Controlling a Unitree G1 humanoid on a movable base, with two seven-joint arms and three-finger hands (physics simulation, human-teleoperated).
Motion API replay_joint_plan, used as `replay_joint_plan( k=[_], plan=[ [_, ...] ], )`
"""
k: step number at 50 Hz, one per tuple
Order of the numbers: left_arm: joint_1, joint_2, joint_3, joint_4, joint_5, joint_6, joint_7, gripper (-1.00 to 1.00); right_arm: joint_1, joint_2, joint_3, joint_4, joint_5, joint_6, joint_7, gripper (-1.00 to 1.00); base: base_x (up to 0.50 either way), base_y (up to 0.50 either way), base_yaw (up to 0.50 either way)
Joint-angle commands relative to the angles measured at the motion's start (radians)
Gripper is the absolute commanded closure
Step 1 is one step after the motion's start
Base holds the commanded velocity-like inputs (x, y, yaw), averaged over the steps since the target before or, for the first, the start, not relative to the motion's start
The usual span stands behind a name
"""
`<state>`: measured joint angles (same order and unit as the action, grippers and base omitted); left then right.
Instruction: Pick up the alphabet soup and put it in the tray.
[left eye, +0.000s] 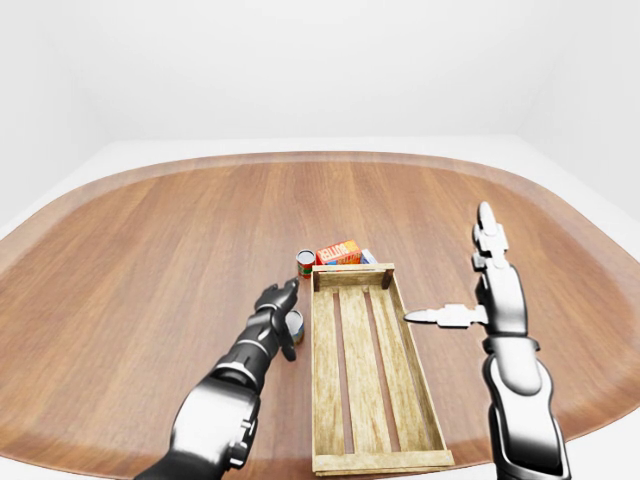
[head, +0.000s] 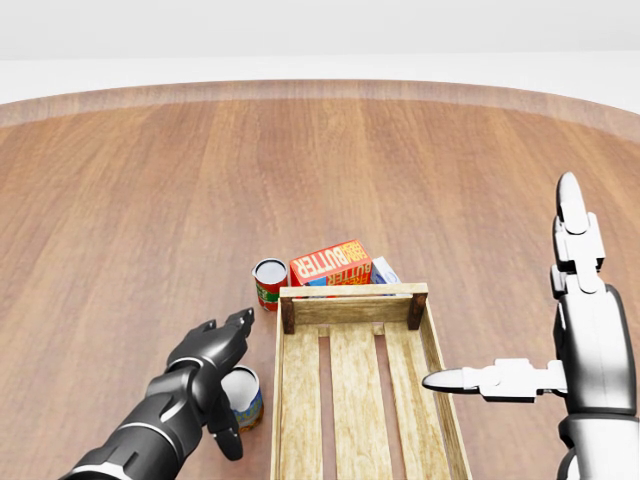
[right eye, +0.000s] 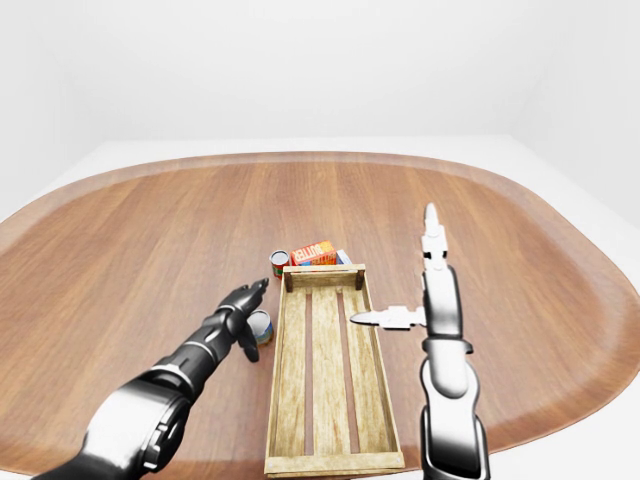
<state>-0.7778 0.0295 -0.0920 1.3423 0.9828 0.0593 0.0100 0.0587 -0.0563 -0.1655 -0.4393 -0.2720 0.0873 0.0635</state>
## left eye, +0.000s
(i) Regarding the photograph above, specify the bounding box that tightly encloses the blue and silver labelled tin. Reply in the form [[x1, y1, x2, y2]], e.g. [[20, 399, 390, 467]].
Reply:
[[286, 309, 306, 346]]

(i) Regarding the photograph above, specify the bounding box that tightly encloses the orange butter box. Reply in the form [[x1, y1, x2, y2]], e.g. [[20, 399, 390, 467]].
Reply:
[[315, 239, 363, 266]]

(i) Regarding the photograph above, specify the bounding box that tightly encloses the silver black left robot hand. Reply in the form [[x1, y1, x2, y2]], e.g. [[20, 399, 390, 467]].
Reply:
[[243, 278, 301, 362]]

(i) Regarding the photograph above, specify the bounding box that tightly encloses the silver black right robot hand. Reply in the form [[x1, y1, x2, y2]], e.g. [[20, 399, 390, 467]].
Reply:
[[403, 201, 532, 340]]

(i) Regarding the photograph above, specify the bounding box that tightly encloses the red and green labelled tin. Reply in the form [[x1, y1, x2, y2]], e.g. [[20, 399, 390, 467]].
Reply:
[[296, 249, 317, 280]]

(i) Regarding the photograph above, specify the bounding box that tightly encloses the wooden slat tray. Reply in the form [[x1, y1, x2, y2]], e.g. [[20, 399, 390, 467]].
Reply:
[[310, 262, 456, 477]]

